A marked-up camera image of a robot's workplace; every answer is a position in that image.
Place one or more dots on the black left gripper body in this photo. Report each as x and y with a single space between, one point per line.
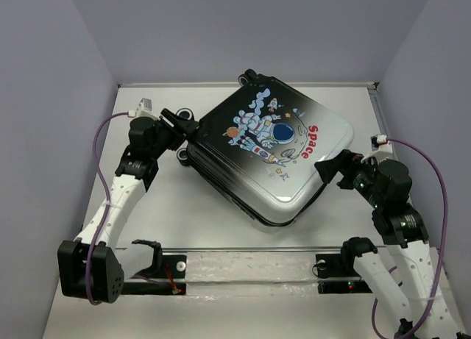
168 138

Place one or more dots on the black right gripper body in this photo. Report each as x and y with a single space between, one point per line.
363 177

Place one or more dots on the small space print suitcase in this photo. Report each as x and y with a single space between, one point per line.
259 146

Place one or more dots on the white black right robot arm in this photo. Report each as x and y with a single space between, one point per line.
416 306

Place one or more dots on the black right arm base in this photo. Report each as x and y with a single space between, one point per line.
335 270

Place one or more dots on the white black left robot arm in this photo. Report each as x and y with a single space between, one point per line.
89 266

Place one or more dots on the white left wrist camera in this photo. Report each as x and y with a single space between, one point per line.
144 109

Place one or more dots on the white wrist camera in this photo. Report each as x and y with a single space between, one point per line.
144 109
381 148

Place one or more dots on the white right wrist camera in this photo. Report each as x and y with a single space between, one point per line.
381 148

